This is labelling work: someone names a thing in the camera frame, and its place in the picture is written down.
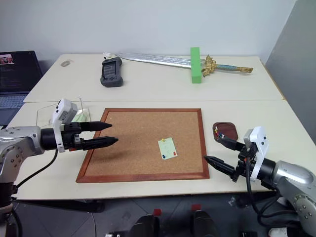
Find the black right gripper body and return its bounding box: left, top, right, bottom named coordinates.
left=230, top=145, right=255, bottom=183

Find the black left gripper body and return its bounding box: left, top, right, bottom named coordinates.
left=60, top=122, right=86, bottom=152

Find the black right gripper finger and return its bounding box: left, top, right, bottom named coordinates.
left=217, top=136, right=246, bottom=152
left=203, top=155, right=237, bottom=177

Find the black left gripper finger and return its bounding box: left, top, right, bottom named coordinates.
left=80, top=121, right=113, bottom=132
left=82, top=136, right=119, bottom=151

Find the clear plastic box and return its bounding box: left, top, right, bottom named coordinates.
left=36, top=97, right=91, bottom=127

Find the stack of green notes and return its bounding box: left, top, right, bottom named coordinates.
left=71, top=110, right=90, bottom=123

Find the wood framed cork board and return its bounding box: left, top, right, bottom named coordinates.
left=76, top=108, right=210, bottom=184

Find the black handheld controller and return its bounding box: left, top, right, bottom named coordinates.
left=100, top=57, right=124, bottom=88

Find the black table support bar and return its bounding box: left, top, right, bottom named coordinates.
left=14, top=199, right=105, bottom=213

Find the green foam block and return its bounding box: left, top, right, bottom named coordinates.
left=190, top=46, right=203, bottom=84

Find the open laptop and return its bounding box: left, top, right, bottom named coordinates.
left=0, top=50, right=44, bottom=125

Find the silver sword with gold hilt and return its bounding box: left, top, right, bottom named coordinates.
left=115, top=52, right=254, bottom=78

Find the grey partition panel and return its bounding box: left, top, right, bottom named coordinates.
left=264, top=0, right=316, bottom=147

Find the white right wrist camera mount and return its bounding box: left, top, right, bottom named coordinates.
left=243, top=126, right=270, bottom=184

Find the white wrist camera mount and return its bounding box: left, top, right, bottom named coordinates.
left=243, top=126, right=270, bottom=184
left=51, top=98, right=79, bottom=153

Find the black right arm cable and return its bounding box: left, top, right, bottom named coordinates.
left=245, top=158, right=298, bottom=228

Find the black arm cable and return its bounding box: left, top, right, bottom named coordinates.
left=14, top=148, right=59, bottom=189
left=245, top=158, right=298, bottom=228

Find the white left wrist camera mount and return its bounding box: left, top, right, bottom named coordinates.
left=51, top=98, right=79, bottom=153

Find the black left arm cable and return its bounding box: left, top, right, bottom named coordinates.
left=14, top=148, right=59, bottom=189

